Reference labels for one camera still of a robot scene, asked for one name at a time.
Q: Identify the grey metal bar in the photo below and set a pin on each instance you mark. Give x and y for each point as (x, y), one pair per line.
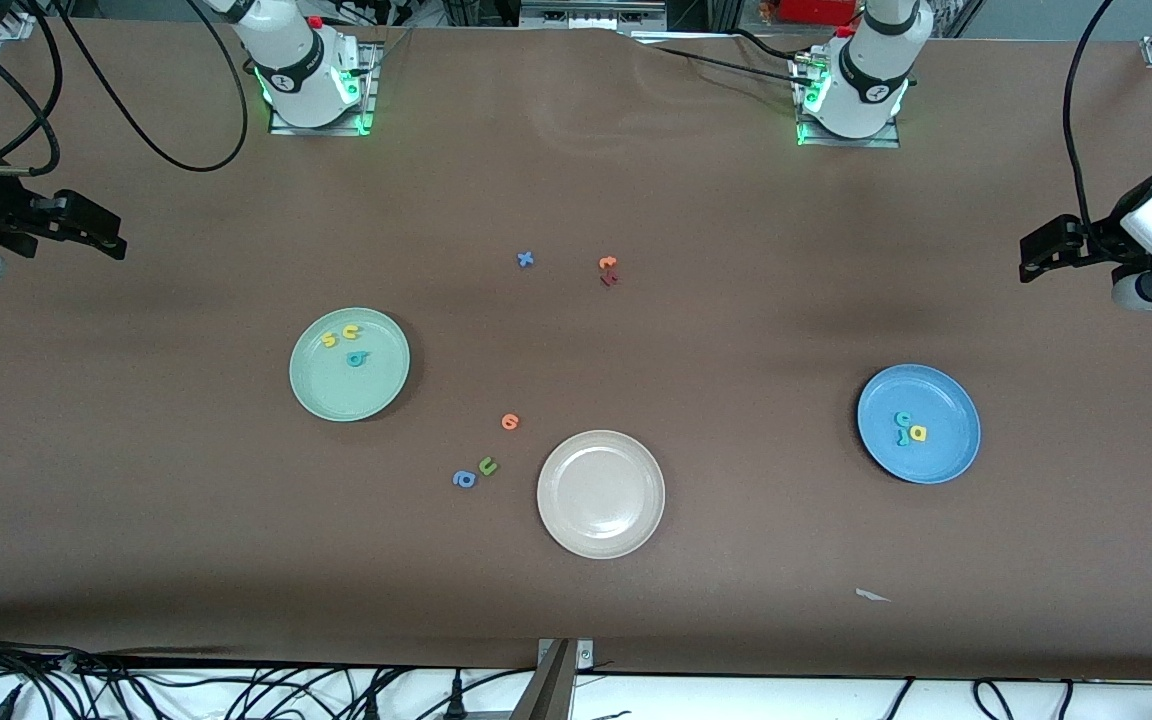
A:
(546, 695)

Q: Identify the green plate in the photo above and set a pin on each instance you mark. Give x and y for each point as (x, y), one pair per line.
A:
(346, 385)

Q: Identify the teal foam letter p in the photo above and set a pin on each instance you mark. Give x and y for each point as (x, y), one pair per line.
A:
(362, 356)

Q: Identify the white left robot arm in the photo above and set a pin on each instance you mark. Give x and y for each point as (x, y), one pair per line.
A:
(866, 70)

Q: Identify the blue foam letter a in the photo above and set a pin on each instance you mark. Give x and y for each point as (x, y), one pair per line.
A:
(456, 478)

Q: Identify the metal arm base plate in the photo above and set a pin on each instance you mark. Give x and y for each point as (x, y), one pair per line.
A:
(321, 131)
(851, 143)

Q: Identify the blue plate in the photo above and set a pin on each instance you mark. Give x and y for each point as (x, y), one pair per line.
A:
(941, 455)

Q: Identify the red box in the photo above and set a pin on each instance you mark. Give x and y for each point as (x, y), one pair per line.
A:
(816, 10)

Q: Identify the small metal bracket plate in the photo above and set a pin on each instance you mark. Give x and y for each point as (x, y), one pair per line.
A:
(586, 652)

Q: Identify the black plug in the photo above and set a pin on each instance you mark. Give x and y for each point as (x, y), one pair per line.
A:
(457, 700)
(372, 708)

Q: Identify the brown paper table cover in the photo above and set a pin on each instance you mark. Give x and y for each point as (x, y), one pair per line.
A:
(136, 500)

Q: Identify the grey metal device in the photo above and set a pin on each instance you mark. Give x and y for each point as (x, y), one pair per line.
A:
(586, 15)

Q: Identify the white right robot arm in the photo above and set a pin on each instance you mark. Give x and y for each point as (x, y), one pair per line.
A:
(286, 60)

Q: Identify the beige plate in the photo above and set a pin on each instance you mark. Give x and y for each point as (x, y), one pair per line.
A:
(601, 495)

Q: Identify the white paper scrap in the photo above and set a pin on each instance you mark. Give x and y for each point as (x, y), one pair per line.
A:
(868, 595)

